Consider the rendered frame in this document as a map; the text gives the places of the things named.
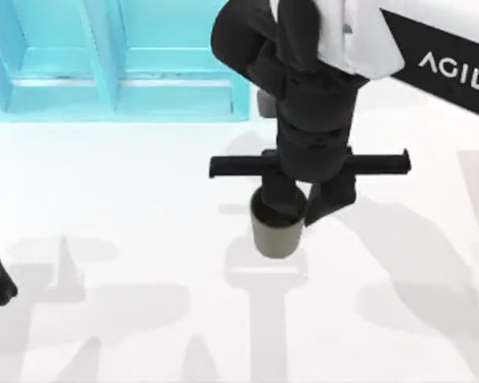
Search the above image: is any grey cup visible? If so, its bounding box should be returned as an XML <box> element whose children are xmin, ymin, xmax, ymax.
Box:
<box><xmin>250</xmin><ymin>187</ymin><xmax>307</xmax><ymax>260</ymax></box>

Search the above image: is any light blue rack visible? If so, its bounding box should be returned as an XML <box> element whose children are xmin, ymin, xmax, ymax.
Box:
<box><xmin>0</xmin><ymin>0</ymin><xmax>251</xmax><ymax>123</ymax></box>

